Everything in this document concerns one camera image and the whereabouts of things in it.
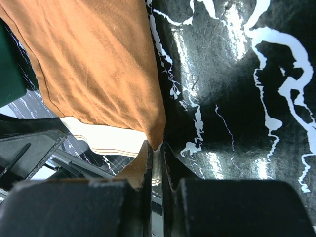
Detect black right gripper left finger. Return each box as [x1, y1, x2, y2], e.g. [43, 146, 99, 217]
[0, 142, 153, 237]

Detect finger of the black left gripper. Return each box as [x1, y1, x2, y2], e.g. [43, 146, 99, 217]
[0, 129, 67, 183]

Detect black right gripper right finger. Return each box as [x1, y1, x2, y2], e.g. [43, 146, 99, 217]
[161, 144, 315, 237]

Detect brown boxer briefs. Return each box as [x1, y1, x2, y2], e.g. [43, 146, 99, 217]
[0, 0, 166, 189]

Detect green divided organizer tray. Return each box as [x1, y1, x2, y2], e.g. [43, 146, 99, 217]
[0, 20, 27, 107]

